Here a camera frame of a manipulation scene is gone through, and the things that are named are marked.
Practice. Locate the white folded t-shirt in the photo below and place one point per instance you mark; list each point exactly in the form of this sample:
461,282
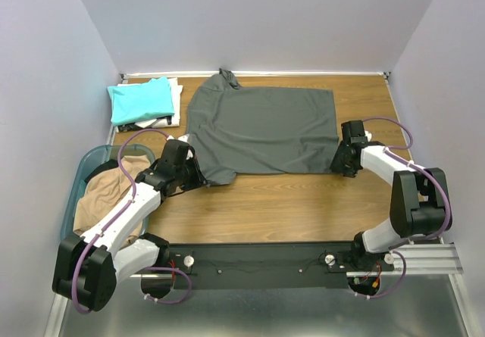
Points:
168,121

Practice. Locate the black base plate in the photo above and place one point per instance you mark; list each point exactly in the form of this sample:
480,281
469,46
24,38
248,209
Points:
272,265

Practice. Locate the teal plastic bin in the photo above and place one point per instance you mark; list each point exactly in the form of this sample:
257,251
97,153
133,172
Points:
90,162

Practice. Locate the beige crumpled t-shirt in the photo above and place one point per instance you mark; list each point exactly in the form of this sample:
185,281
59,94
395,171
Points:
104,192

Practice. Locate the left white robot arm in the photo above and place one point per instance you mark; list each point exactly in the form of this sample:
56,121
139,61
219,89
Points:
89,267

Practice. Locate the teal folded t-shirt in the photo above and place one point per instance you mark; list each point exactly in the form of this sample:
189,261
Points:
140,102

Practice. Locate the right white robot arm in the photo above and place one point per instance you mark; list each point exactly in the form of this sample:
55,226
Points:
420,208

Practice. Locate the dark grey t-shirt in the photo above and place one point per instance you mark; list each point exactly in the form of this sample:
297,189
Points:
260,130

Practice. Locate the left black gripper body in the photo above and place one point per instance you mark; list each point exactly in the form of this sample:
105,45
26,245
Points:
189,178

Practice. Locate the black garment in bin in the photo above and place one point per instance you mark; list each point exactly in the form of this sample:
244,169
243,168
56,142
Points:
108,165

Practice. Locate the aluminium frame rail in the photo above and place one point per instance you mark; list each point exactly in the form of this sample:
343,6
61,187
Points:
414,259

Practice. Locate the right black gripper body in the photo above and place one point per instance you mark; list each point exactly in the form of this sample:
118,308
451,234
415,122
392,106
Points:
339,161

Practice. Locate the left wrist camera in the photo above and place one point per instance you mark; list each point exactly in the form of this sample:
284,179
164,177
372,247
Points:
184,139

